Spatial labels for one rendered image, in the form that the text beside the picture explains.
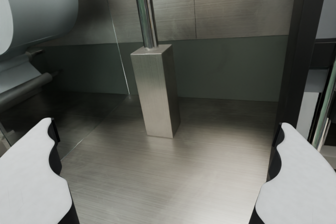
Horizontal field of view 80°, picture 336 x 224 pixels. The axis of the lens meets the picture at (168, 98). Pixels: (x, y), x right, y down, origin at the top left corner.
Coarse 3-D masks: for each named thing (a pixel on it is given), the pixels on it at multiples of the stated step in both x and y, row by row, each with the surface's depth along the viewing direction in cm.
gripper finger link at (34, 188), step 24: (48, 120) 11; (24, 144) 9; (48, 144) 9; (0, 168) 8; (24, 168) 8; (48, 168) 8; (0, 192) 7; (24, 192) 7; (48, 192) 7; (0, 216) 6; (24, 216) 6; (48, 216) 6; (72, 216) 7
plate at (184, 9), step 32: (128, 0) 73; (160, 0) 70; (192, 0) 66; (224, 0) 63; (256, 0) 61; (288, 0) 58; (128, 32) 79; (160, 32) 75; (192, 32) 71; (224, 32) 68; (256, 32) 65; (288, 32) 62
